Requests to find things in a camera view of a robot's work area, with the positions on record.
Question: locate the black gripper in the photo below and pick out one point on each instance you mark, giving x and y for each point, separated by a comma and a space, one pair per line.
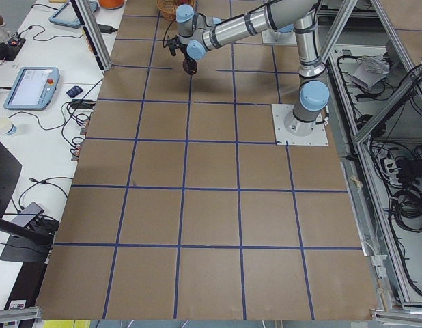
190, 64

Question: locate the red apple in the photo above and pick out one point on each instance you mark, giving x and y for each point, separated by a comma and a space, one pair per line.
190, 67

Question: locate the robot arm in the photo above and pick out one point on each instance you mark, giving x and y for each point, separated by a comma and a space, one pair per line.
277, 22

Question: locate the wicker basket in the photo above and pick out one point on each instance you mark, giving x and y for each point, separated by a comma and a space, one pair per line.
168, 8

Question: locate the black power adapter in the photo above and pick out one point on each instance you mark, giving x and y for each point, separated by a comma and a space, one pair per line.
107, 29

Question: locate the orange cylindrical container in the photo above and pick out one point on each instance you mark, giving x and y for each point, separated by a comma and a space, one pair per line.
111, 4

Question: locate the dark blue checkered pouch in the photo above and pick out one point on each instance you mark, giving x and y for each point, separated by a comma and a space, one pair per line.
74, 91

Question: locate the teach pendant tablet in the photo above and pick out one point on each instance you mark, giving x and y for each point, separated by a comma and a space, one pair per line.
33, 89
72, 13

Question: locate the paper cup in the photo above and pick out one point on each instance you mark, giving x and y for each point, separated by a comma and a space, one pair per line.
7, 126

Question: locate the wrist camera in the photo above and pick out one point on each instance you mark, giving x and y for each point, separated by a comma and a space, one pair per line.
173, 45

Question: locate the aluminium frame post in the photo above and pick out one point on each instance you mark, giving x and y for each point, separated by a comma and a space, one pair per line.
92, 33

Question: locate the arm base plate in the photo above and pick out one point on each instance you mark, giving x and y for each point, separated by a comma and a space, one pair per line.
291, 132

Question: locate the black camera stand base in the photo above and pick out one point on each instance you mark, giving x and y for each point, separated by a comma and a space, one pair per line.
30, 234

